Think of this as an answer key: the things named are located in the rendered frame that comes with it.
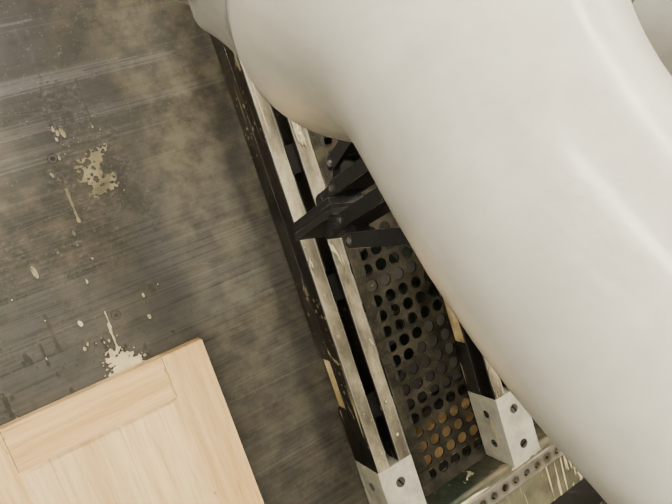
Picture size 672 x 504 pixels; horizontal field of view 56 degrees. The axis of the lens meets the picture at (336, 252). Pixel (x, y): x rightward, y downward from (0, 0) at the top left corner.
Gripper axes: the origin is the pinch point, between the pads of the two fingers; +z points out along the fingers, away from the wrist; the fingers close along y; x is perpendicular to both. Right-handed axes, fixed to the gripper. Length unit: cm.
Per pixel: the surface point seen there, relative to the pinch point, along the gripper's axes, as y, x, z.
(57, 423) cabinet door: 10.9, -18.8, 41.5
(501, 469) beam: 35, 47, 43
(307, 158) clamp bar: -15.5, 14.8, 26.4
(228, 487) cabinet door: 25, 1, 45
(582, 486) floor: 67, 133, 110
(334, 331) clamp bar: 7.4, 16.5, 33.2
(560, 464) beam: 38, 60, 43
